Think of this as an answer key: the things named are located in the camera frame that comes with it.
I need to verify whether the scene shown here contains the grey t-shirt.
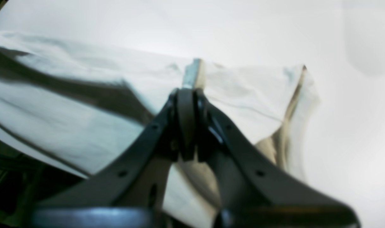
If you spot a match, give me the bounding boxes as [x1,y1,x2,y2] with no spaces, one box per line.
[0,28,321,228]

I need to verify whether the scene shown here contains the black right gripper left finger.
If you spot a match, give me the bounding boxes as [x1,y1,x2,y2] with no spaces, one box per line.
[28,89,188,228]

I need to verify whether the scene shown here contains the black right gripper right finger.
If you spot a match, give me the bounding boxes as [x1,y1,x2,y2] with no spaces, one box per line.
[193,89,361,228]

